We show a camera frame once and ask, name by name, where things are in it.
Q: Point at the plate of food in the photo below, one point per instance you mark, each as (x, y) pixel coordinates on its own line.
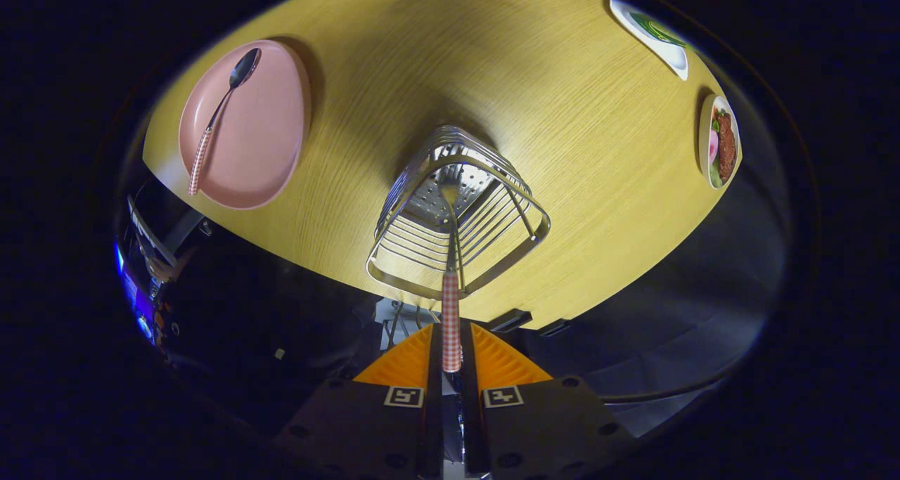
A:
(724, 146)

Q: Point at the black table clamp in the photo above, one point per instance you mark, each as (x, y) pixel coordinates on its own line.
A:
(511, 320)
(555, 327)

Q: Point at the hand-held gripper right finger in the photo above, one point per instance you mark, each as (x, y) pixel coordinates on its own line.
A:
(472, 410)

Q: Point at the pink plate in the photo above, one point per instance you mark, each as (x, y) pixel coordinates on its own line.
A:
(260, 135)

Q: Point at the green label drink bottle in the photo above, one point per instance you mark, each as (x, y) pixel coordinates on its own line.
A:
(654, 29)

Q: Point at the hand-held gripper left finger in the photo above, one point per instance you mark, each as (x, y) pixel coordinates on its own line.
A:
(434, 410)

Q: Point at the metal stand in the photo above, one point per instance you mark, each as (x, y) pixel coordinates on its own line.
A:
(151, 234)

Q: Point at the white coaster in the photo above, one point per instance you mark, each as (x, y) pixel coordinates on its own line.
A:
(671, 57)

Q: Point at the lit screen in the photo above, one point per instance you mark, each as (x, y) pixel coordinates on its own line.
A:
(132, 290)

